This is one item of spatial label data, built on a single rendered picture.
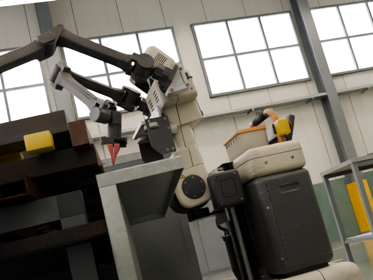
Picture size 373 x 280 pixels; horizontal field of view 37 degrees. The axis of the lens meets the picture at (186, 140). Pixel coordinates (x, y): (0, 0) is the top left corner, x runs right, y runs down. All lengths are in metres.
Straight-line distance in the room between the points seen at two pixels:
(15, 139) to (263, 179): 1.16
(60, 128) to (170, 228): 1.63
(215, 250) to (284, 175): 8.88
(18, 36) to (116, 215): 11.30
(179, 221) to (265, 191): 0.80
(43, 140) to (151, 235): 1.66
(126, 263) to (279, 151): 1.20
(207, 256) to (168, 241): 8.16
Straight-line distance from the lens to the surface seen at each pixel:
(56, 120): 1.38
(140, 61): 2.25
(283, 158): 2.30
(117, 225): 1.25
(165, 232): 2.91
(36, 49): 2.21
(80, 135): 1.33
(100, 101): 2.22
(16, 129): 1.39
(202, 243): 11.06
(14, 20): 12.64
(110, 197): 1.26
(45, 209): 1.39
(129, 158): 2.96
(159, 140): 2.31
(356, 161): 5.42
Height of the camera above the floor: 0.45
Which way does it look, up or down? 12 degrees up
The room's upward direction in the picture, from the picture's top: 14 degrees counter-clockwise
